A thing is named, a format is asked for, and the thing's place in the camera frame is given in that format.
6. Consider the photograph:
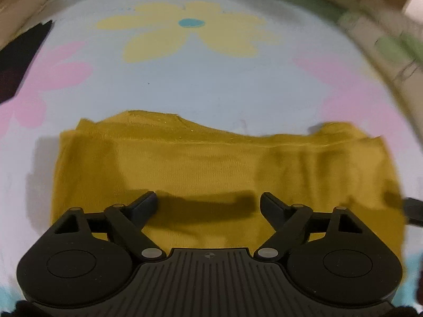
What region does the flower print bed sheet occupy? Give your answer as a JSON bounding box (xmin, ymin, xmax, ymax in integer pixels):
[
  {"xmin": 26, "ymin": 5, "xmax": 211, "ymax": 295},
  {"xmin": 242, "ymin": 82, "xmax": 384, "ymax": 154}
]
[{"xmin": 0, "ymin": 0, "xmax": 423, "ymax": 308}]

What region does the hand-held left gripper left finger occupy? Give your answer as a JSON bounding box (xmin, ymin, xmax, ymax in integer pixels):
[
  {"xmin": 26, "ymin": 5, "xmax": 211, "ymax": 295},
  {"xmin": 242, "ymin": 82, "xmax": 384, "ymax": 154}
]
[{"xmin": 54, "ymin": 191, "xmax": 166, "ymax": 263}]

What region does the dark folded cloth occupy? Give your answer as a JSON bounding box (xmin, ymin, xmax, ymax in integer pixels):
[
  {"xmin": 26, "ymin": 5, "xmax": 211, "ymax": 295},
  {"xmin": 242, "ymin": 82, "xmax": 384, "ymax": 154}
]
[{"xmin": 0, "ymin": 20, "xmax": 54, "ymax": 104}]

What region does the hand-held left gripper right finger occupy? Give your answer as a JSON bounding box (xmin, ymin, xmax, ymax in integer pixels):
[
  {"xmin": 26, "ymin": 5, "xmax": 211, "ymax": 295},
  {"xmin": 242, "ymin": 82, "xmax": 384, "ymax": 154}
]
[{"xmin": 260, "ymin": 192, "xmax": 364, "ymax": 262}]

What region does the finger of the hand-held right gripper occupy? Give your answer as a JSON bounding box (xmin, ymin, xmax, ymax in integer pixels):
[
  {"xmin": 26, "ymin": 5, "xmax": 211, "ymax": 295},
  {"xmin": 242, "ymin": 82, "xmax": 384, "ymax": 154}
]
[{"xmin": 402, "ymin": 197, "xmax": 423, "ymax": 228}]

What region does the mustard yellow knit sweater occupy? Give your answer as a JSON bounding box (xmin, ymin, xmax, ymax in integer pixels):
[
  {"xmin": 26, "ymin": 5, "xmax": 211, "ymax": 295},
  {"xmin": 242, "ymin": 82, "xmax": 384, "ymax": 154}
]
[{"xmin": 51, "ymin": 110, "xmax": 409, "ymax": 252}]

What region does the floral print quilt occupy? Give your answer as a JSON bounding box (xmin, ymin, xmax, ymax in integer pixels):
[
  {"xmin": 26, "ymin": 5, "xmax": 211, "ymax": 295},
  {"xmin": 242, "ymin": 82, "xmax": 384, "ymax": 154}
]
[{"xmin": 335, "ymin": 5, "xmax": 423, "ymax": 85}]

